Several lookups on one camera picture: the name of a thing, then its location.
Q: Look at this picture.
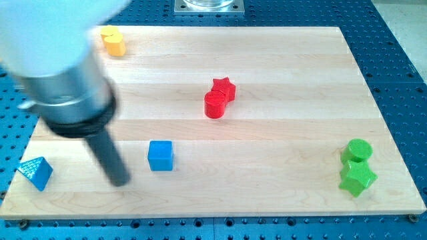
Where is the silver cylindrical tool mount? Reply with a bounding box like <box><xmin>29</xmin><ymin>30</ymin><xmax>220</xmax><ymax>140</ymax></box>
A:
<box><xmin>13</xmin><ymin>50</ymin><xmax>117</xmax><ymax>138</ymax></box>

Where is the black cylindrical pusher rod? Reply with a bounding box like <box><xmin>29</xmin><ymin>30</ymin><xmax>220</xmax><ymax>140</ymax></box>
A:
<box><xmin>85</xmin><ymin>129</ymin><xmax>130</xmax><ymax>187</ymax></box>

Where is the blue cube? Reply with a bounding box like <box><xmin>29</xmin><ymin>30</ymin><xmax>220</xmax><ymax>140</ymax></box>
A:
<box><xmin>147</xmin><ymin>140</ymin><xmax>174</xmax><ymax>171</ymax></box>

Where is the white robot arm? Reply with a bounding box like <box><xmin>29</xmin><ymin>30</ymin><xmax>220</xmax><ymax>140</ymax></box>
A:
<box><xmin>1</xmin><ymin>0</ymin><xmax>130</xmax><ymax>187</ymax></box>

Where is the blue triangular prism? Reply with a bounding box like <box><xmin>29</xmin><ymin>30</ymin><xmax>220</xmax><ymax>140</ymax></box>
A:
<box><xmin>17</xmin><ymin>157</ymin><xmax>53</xmax><ymax>191</ymax></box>

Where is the yellow heart block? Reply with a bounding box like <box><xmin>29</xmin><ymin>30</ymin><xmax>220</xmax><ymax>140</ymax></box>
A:
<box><xmin>103</xmin><ymin>33</ymin><xmax>126</xmax><ymax>57</ymax></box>

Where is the yellow cylinder block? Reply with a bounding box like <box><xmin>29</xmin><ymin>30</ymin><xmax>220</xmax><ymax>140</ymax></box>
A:
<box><xmin>100</xmin><ymin>25</ymin><xmax>119</xmax><ymax>40</ymax></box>

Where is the light wooden board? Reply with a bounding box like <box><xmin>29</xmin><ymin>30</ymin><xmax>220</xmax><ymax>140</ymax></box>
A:
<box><xmin>1</xmin><ymin>26</ymin><xmax>426</xmax><ymax>219</ymax></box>

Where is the red cylinder block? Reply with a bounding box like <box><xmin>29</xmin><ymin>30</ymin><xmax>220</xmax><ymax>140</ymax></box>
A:
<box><xmin>204</xmin><ymin>91</ymin><xmax>227</xmax><ymax>119</ymax></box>

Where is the red star block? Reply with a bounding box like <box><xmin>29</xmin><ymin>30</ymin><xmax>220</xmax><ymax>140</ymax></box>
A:
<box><xmin>211</xmin><ymin>77</ymin><xmax>236</xmax><ymax>102</ymax></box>

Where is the green cylinder block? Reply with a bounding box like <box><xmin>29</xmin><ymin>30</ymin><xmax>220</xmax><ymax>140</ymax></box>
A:
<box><xmin>340</xmin><ymin>139</ymin><xmax>373</xmax><ymax>164</ymax></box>

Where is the green star block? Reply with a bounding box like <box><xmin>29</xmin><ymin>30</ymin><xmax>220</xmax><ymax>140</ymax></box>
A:
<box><xmin>339</xmin><ymin>161</ymin><xmax>378</xmax><ymax>197</ymax></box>

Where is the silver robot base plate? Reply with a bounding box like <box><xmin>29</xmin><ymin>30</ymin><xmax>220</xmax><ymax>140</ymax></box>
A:
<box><xmin>173</xmin><ymin>0</ymin><xmax>245</xmax><ymax>15</ymax></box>

